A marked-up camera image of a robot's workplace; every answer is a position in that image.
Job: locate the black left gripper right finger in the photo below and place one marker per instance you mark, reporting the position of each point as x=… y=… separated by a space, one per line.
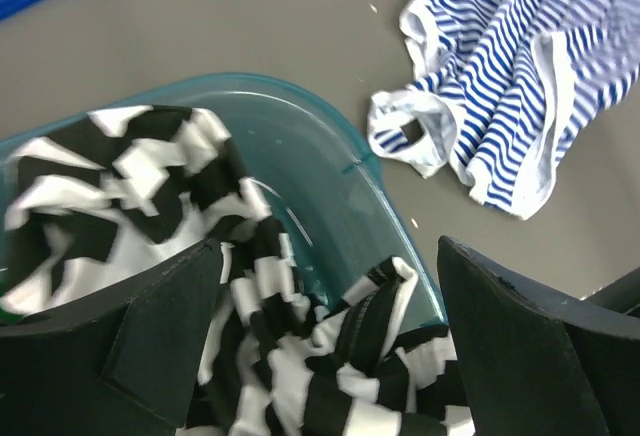
x=536 y=361

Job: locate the green garment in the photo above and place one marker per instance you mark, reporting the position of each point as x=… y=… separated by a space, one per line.
x=8 y=318

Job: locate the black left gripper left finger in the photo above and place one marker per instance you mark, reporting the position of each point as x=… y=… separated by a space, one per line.
x=120 y=361

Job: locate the teal plastic basket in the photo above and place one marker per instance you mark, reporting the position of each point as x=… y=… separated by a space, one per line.
x=320 y=178

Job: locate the wide-striped black white garment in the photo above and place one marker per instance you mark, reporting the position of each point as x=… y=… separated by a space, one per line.
x=123 y=190

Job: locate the blue white striped tank top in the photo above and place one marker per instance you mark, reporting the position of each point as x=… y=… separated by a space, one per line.
x=502 y=88

